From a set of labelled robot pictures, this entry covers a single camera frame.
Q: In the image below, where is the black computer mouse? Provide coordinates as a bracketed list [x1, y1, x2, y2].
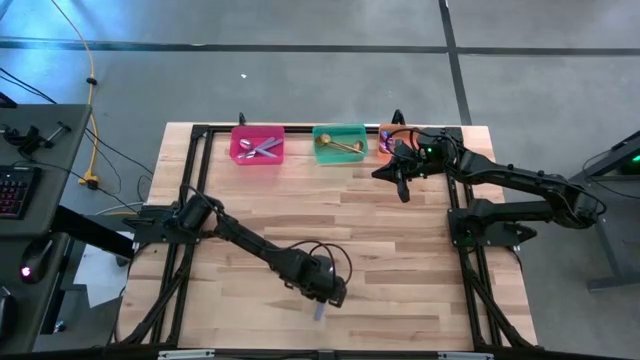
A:
[18, 237, 55, 285]

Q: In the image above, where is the black clamp tool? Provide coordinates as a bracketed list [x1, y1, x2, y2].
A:
[2, 121, 73, 156]

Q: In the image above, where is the black backlit keyboard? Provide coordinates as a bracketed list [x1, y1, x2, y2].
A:
[0, 165, 43, 220]

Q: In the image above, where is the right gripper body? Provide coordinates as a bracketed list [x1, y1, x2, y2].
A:
[372, 142, 430, 182]

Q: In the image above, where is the pink plastic bin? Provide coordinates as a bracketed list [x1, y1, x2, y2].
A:
[229, 125, 286, 166]

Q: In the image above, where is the yellow cable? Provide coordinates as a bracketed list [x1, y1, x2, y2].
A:
[49, 0, 101, 189]

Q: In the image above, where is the black floor cable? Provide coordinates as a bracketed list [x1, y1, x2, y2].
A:
[84, 127, 155, 177]

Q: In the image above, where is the orange plastic bin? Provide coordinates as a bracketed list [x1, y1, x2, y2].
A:
[377, 123, 424, 162]

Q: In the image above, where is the silver metal bracket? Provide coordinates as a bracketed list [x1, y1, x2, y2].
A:
[438, 351, 495, 360]
[158, 349, 215, 360]

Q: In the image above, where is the dark grey desk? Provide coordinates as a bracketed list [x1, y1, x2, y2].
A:
[0, 103, 93, 237]
[0, 232, 71, 354]

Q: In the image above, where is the black side table frame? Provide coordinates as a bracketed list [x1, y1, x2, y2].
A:
[569, 129, 640, 291]

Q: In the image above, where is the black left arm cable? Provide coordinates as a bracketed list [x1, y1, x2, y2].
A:
[279, 240, 354, 287]

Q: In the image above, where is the green plastic bin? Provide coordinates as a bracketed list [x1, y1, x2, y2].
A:
[312, 123, 370, 166]

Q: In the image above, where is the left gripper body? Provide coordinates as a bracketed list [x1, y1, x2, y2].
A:
[284, 249, 349, 305]

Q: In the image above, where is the black aluminium table frame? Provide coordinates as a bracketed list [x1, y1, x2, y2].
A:
[114, 123, 536, 351]

